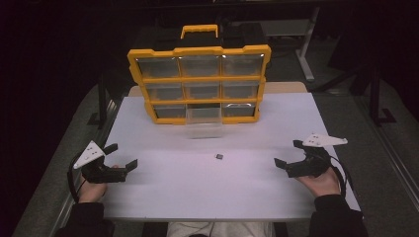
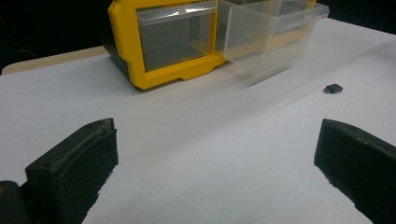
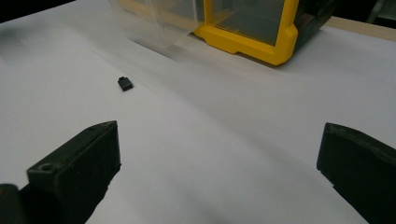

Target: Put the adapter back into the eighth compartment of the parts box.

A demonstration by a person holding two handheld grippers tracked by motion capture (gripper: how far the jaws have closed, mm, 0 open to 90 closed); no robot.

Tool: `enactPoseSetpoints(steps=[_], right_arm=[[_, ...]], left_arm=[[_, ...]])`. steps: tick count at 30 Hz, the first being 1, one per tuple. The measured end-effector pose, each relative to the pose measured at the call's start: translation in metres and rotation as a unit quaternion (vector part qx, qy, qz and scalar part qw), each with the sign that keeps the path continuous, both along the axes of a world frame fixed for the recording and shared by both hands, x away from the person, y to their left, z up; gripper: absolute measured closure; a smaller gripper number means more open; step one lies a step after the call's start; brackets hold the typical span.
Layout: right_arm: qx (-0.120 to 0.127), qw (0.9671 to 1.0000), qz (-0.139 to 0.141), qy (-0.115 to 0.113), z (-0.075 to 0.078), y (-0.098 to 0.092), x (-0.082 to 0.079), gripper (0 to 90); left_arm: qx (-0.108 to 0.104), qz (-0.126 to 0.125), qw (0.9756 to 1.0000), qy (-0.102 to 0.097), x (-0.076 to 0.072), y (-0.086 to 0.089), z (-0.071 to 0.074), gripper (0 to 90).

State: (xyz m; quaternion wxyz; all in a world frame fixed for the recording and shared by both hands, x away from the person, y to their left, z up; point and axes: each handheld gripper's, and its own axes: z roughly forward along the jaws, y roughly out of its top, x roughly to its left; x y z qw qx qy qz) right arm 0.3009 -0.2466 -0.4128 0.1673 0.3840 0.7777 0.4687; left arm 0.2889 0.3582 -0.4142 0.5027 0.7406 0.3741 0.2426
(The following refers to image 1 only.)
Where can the yellow black organizer case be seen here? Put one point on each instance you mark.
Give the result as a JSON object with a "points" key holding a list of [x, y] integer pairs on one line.
{"points": [[201, 82]]}

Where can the small dark chip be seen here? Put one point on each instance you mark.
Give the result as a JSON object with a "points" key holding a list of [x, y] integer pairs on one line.
{"points": [[219, 156]]}

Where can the person's left hand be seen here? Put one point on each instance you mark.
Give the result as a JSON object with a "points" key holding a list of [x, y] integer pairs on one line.
{"points": [[92, 191]]}

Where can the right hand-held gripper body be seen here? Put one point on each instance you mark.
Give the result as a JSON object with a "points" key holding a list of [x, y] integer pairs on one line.
{"points": [[313, 163]]}

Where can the person's right hand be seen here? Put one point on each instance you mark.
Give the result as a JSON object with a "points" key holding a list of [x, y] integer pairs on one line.
{"points": [[321, 185]]}

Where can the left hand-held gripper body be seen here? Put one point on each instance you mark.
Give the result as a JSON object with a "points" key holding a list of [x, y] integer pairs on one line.
{"points": [[99, 173]]}

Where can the clear plastic drawer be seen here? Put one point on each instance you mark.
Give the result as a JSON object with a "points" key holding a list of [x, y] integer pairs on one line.
{"points": [[204, 123]]}

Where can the white desk frame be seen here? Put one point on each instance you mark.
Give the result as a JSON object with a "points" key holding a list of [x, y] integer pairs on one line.
{"points": [[304, 49]]}

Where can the person's lap in light pants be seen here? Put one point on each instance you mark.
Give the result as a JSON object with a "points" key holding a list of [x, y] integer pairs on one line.
{"points": [[220, 229]]}

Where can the black metal stand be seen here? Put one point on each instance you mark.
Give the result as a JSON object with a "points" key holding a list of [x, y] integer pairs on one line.
{"points": [[375, 98], [102, 102]]}

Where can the tan wooden board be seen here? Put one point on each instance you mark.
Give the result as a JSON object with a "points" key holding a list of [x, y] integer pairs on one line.
{"points": [[286, 87]]}

